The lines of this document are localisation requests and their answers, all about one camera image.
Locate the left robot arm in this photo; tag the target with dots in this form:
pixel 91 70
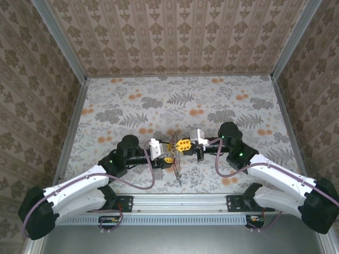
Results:
pixel 79 180

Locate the aluminium table side rail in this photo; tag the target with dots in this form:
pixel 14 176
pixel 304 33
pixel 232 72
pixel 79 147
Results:
pixel 284 105
pixel 71 132

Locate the aluminium upright frame post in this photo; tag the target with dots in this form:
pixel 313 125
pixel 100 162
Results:
pixel 63 42
pixel 294 39

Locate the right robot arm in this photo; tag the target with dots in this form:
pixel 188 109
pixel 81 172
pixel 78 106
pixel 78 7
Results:
pixel 278 172

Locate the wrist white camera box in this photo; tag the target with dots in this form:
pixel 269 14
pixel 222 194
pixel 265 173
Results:
pixel 197 136
pixel 155 149

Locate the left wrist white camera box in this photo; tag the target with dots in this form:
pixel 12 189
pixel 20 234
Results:
pixel 155 149

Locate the grey metal sheet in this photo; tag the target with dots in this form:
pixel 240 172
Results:
pixel 180 240

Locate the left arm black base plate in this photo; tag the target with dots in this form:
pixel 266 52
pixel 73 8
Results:
pixel 124 203

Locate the floral patterned table cover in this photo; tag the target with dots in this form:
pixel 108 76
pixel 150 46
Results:
pixel 169 105

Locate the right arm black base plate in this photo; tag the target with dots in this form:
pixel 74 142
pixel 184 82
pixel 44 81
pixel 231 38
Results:
pixel 234 203

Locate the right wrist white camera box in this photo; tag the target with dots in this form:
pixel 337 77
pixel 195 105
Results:
pixel 197 136

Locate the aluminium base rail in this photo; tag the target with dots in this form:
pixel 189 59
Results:
pixel 180 202

